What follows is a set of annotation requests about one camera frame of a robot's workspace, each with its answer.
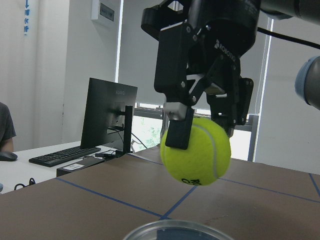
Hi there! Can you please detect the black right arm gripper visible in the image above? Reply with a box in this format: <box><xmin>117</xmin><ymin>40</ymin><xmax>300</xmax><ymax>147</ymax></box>
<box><xmin>154</xmin><ymin>0</ymin><xmax>261</xmax><ymax>150</ymax></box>

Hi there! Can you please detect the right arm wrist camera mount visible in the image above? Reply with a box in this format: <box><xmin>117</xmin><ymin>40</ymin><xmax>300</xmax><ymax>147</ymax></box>
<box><xmin>141</xmin><ymin>0</ymin><xmax>191</xmax><ymax>41</ymax></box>

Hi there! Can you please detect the brown paper table cover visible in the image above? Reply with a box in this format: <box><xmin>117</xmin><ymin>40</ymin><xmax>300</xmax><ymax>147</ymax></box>
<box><xmin>0</xmin><ymin>147</ymin><xmax>320</xmax><ymax>240</ymax></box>

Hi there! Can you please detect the seated person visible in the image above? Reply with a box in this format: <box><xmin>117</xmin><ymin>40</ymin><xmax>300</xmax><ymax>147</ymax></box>
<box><xmin>0</xmin><ymin>102</ymin><xmax>16</xmax><ymax>153</ymax></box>

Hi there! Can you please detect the black keyboard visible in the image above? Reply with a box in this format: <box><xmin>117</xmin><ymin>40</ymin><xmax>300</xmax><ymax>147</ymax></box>
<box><xmin>28</xmin><ymin>146</ymin><xmax>101</xmax><ymax>167</ymax></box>

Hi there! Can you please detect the white wall panel box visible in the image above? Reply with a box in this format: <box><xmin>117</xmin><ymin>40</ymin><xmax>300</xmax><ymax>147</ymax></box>
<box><xmin>90</xmin><ymin>0</ymin><xmax>116</xmax><ymax>27</ymax></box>

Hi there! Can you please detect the black computer mouse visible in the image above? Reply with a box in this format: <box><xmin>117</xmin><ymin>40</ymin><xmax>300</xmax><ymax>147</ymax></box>
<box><xmin>0</xmin><ymin>151</ymin><xmax>18</xmax><ymax>162</ymax></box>

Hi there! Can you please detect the Roland Garros yellow tennis ball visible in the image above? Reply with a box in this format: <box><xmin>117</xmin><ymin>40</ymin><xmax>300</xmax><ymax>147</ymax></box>
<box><xmin>160</xmin><ymin>117</ymin><xmax>231</xmax><ymax>186</ymax></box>

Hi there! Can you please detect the black box with label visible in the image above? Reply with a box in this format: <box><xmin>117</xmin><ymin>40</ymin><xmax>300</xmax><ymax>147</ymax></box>
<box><xmin>56</xmin><ymin>156</ymin><xmax>105</xmax><ymax>177</ymax></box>

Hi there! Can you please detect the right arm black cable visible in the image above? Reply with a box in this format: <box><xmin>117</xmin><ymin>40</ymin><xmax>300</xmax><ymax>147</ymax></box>
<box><xmin>256</xmin><ymin>26</ymin><xmax>320</xmax><ymax>50</ymax></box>

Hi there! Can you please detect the black computer monitor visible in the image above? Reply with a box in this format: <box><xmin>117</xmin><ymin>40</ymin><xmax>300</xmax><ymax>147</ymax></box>
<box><xmin>80</xmin><ymin>77</ymin><xmax>138</xmax><ymax>157</ymax></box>

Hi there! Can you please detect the white blue tennis ball can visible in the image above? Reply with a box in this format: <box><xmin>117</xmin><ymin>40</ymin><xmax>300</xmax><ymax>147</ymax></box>
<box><xmin>124</xmin><ymin>219</ymin><xmax>232</xmax><ymax>240</ymax></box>

